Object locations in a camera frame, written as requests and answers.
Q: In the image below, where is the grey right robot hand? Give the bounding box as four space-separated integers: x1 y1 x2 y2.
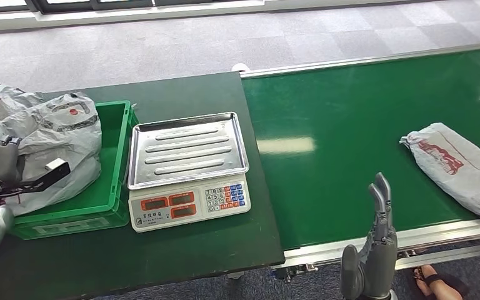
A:
340 172 399 300

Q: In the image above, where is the grey courier package red stripe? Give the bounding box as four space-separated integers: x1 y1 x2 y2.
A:
0 77 46 124

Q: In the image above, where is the grey long courier package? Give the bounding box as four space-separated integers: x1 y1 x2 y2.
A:
399 122 480 223

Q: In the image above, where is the green conveyor belt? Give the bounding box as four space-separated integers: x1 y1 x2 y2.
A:
239 41 480 280

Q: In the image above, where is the person's foot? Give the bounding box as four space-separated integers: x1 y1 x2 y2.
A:
405 264 469 300

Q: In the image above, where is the green plastic crate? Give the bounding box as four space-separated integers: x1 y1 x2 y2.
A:
9 100 139 241

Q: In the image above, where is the white scale with steel tray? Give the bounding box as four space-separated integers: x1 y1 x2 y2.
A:
127 111 252 234

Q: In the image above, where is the dark green table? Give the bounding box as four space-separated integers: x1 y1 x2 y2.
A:
0 71 286 300

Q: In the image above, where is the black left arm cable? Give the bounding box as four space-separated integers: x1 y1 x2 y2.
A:
0 186 32 202

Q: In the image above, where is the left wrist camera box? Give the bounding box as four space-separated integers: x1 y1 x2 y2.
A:
17 157 71 194

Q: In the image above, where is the dark window frame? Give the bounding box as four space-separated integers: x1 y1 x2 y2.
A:
0 0 266 14

